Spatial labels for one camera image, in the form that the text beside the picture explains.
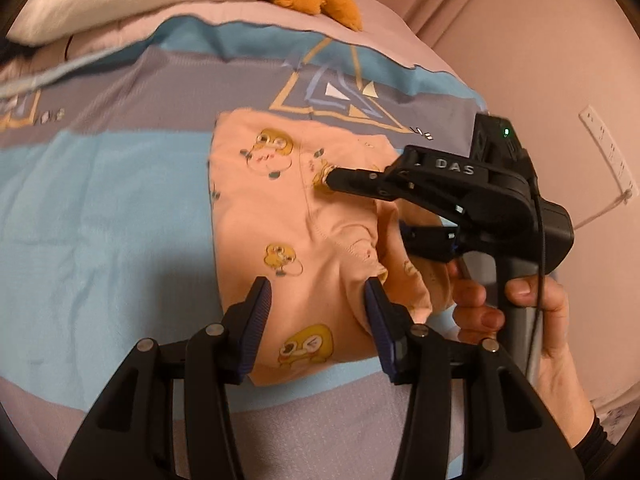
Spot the mauve bed sheet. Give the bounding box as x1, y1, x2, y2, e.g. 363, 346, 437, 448
65, 0, 481, 111

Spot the orange cartoon print shirt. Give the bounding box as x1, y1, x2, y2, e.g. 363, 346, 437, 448
207, 107, 453, 388

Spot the blue grey patterned quilt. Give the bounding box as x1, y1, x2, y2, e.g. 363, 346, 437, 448
0, 15, 493, 480

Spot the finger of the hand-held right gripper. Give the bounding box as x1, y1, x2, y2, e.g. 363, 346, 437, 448
322, 166, 401, 202
399, 222, 462, 264

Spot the person's right hand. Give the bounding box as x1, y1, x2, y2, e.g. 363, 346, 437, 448
446, 260, 597, 450

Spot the white cable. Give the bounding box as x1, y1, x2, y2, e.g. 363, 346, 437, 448
572, 187, 638, 231

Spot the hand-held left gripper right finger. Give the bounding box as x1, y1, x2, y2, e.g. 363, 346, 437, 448
363, 277, 586, 480

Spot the white wall power strip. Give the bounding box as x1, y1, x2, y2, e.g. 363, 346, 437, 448
579, 105, 638, 206

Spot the person's right forearm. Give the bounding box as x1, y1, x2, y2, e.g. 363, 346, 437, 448
570, 409, 617, 467

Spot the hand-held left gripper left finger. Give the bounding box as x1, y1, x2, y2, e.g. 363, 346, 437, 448
57, 276, 273, 480

